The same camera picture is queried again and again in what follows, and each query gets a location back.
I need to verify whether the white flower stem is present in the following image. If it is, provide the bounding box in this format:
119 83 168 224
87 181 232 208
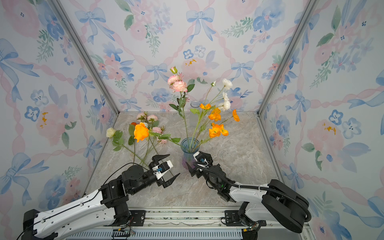
188 78 234 148

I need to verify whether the right corner aluminium post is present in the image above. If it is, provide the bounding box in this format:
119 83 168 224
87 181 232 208
257 0 318 118

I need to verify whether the corner aluminium post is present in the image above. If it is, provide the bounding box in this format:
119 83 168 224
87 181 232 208
257 0 318 118
48 1 120 115

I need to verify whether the blue purple glass vase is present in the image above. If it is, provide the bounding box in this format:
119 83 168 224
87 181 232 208
181 138 200 170

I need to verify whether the clear frosted glass vase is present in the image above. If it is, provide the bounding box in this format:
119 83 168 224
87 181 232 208
190 101 201 109

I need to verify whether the aluminium front rail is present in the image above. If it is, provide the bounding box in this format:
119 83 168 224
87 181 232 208
59 206 316 240

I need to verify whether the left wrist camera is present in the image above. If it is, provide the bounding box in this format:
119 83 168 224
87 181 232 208
152 161 174 179

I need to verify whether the left corner aluminium post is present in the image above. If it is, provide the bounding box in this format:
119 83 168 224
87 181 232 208
48 1 120 115

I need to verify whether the cream rose flower stem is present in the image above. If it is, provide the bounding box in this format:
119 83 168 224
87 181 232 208
106 128 149 168

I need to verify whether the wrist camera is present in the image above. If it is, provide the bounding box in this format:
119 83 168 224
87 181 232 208
193 152 209 167
152 161 174 179

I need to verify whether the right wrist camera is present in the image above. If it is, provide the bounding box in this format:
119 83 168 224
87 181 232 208
193 152 209 167

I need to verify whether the pink rose flower stem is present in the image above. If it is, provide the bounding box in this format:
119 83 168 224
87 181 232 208
167 67 195 138

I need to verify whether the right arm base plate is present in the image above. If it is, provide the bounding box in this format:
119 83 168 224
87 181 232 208
221 210 267 228

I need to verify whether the orange poppy flower stem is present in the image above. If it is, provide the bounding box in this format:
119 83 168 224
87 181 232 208
191 104 223 149

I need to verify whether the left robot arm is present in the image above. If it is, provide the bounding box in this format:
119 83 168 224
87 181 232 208
18 155 177 240

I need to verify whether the pink orange bud stem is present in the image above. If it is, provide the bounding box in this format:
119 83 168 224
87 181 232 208
195 108 240 146

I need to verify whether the large orange ranunculus stem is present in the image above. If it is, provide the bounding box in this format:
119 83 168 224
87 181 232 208
134 123 181 145

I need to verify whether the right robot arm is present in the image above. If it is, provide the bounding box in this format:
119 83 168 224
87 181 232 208
187 152 312 233

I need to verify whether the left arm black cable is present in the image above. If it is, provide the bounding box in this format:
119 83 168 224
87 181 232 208
16 161 151 240

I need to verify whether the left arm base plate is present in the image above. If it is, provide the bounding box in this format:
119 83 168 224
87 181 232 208
111 210 147 227

